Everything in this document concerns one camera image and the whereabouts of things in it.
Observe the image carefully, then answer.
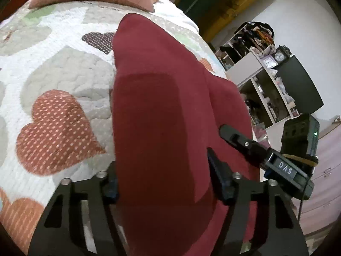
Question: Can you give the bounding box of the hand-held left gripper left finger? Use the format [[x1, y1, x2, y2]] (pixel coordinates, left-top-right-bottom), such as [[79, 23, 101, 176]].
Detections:
[[28, 161, 126, 256]]

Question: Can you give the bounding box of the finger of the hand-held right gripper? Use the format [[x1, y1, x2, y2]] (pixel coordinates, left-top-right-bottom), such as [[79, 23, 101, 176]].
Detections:
[[219, 124, 272, 166]]

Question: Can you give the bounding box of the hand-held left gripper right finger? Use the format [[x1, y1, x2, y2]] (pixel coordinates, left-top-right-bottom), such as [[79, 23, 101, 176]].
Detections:
[[207, 147, 309, 256]]

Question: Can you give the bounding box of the maroon small garment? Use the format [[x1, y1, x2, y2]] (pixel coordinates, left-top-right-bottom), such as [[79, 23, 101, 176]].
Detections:
[[110, 13, 261, 256]]

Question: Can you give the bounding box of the white tall shelf with clothes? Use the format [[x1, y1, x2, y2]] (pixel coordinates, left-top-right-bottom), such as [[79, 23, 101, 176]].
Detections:
[[214, 21, 275, 68]]

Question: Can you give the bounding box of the lilac dresser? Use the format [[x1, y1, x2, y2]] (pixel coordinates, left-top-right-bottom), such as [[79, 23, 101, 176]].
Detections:
[[293, 116, 341, 235]]

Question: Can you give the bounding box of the white low shelf unit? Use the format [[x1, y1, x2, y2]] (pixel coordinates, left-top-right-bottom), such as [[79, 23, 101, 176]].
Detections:
[[226, 50, 299, 129]]

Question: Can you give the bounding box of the dark table clock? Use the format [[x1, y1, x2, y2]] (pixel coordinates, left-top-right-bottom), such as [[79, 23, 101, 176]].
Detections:
[[274, 45, 291, 65]]

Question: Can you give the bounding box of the white heart-patterned quilt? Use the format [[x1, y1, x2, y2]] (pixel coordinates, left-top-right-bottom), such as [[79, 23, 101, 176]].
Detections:
[[0, 0, 230, 254]]

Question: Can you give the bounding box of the dark green door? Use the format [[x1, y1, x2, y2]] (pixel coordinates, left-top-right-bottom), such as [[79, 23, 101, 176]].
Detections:
[[174, 0, 275, 43]]

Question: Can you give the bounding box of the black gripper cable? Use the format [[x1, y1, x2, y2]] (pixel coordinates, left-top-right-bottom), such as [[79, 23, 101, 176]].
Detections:
[[297, 180, 313, 220]]

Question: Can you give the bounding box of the dark wall board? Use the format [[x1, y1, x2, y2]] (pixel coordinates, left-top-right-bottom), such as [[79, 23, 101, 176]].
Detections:
[[277, 54, 324, 119]]

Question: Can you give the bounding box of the purple picture frame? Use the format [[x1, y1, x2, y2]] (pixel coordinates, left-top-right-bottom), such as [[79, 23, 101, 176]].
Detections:
[[262, 55, 279, 69]]

